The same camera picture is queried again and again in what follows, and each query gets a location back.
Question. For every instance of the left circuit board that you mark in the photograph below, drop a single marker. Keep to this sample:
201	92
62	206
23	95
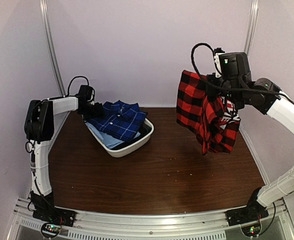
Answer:
49	230

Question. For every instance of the left aluminium frame post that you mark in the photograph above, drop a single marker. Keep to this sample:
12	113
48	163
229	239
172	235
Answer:
50	45

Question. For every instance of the white plastic basin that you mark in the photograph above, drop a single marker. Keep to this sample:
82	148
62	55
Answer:
130	148

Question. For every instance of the dark shirt in basin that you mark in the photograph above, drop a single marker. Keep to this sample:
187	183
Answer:
144	130

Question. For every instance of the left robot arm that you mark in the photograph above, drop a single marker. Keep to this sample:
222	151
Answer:
39	129

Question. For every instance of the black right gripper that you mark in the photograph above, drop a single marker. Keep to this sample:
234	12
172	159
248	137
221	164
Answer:
211	90

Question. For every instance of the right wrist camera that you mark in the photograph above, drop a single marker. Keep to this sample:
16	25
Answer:
232	66

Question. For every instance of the light blue shirt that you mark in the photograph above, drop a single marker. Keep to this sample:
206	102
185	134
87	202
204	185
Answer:
113	143

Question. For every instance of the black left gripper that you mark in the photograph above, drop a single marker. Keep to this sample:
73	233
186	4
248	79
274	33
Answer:
99	112

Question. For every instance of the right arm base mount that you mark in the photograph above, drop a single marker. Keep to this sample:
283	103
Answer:
253	211

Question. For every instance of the right circuit board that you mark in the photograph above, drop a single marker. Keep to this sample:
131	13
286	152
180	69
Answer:
251	230

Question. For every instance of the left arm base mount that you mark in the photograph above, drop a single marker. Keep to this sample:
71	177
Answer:
45	210

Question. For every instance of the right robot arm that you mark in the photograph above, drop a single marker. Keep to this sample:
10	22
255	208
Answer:
270	100

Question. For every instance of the blue plaid shirt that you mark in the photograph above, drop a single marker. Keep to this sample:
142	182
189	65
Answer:
120	120

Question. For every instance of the aluminium front rail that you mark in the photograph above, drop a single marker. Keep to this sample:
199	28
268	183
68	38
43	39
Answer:
208	225

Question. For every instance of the red black plaid shirt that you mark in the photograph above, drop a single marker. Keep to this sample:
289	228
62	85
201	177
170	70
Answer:
211	118

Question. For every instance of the aluminium frame post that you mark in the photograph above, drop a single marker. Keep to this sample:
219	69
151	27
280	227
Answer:
252	23
50	45

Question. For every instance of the right aluminium frame post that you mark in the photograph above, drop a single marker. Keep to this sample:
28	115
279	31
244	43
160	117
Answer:
252	23

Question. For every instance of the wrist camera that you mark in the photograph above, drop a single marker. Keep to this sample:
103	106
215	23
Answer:
232	66
86	92

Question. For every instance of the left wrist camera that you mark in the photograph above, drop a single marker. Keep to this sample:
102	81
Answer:
86	92

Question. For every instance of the circuit board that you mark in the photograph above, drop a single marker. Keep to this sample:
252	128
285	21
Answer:
49	230
251	230

